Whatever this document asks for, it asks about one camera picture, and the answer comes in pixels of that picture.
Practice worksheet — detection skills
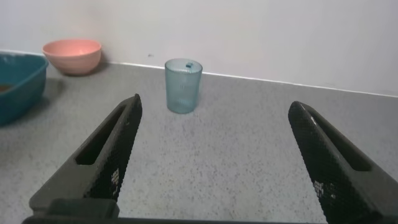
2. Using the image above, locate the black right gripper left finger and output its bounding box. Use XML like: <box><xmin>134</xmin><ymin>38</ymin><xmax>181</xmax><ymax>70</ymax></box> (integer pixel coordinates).
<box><xmin>29</xmin><ymin>93</ymin><xmax>144</xmax><ymax>215</ymax></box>

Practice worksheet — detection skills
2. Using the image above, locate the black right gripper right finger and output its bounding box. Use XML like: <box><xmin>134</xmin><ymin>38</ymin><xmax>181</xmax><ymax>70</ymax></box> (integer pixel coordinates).
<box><xmin>287</xmin><ymin>100</ymin><xmax>398</xmax><ymax>224</ymax></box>

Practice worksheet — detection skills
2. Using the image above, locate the translucent blue ribbed cup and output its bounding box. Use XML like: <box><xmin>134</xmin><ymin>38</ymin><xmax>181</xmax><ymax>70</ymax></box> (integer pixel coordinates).
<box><xmin>164</xmin><ymin>58</ymin><xmax>203</xmax><ymax>114</ymax></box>

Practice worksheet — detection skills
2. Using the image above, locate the teal plastic tray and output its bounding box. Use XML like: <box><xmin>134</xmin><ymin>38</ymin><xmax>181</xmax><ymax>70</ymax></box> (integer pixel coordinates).
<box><xmin>0</xmin><ymin>52</ymin><xmax>50</xmax><ymax>127</ymax></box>

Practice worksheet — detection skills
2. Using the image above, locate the pink bowl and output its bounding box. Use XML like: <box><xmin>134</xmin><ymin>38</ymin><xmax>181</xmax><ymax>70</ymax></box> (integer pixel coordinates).
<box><xmin>42</xmin><ymin>39</ymin><xmax>103</xmax><ymax>76</ymax></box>

